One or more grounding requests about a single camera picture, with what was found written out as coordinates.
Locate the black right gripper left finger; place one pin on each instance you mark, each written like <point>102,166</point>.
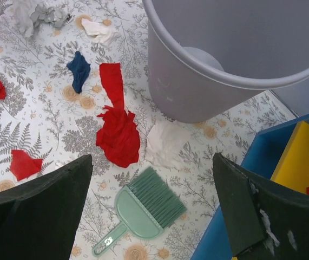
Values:
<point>39,219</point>

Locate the grey crumpled paper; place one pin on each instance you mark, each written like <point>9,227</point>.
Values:
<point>29,15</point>

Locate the large red paper scrap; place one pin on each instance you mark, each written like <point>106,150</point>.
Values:
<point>118,137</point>

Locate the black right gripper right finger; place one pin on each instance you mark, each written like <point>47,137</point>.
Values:
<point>263,219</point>

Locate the white crumpled paper near bin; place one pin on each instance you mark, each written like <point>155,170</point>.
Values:
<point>164,143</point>

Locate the dark blue paper scrap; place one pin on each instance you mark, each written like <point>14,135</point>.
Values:
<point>80,69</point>

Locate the grey plastic waste bin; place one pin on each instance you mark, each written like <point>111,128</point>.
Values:
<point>205,57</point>

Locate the blue shelf unit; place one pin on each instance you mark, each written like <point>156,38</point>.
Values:
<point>280,154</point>

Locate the green hand brush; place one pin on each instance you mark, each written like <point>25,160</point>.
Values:
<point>145,208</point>

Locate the white tissue scrap far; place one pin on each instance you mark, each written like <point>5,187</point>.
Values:
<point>100,33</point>

